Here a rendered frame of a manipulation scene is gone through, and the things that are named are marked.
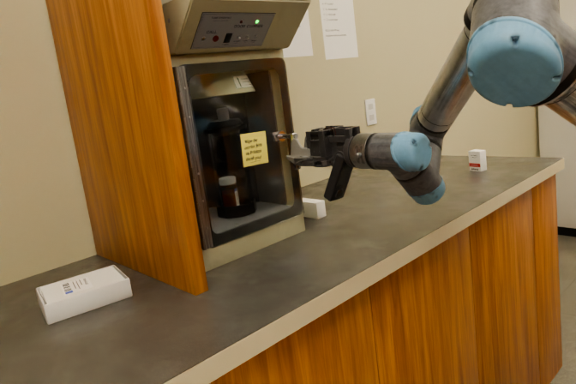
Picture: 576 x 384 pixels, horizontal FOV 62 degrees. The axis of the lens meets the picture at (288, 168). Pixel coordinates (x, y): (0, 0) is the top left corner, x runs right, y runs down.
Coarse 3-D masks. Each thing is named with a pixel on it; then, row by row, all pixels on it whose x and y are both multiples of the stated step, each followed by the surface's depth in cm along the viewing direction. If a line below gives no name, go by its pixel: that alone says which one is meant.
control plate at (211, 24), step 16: (208, 16) 94; (224, 16) 97; (240, 16) 100; (256, 16) 103; (272, 16) 106; (208, 32) 98; (224, 32) 100; (240, 32) 103; (256, 32) 106; (192, 48) 98
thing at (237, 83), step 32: (192, 64) 101; (224, 64) 107; (256, 64) 113; (192, 96) 101; (224, 96) 107; (256, 96) 113; (288, 96) 120; (224, 128) 107; (256, 128) 114; (288, 128) 120; (224, 160) 107; (288, 160) 121; (224, 192) 108; (256, 192) 114; (288, 192) 121; (224, 224) 108; (256, 224) 115
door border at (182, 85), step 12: (180, 72) 99; (180, 84) 99; (180, 108) 100; (192, 120) 101; (192, 132) 102; (192, 144) 102; (192, 156) 102; (192, 180) 102; (204, 192) 104; (204, 204) 104; (204, 216) 104; (204, 228) 104
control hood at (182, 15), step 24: (192, 0) 89; (216, 0) 93; (240, 0) 96; (264, 0) 101; (288, 0) 105; (168, 24) 96; (192, 24) 94; (288, 24) 111; (216, 48) 103; (240, 48) 107; (264, 48) 113
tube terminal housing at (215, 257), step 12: (168, 0) 98; (180, 60) 100; (192, 60) 102; (204, 60) 104; (216, 60) 106; (228, 60) 109; (300, 216) 126; (276, 228) 120; (288, 228) 123; (300, 228) 126; (240, 240) 113; (252, 240) 115; (264, 240) 118; (276, 240) 121; (204, 252) 106; (216, 252) 108; (228, 252) 111; (240, 252) 113; (252, 252) 115; (204, 264) 106; (216, 264) 108
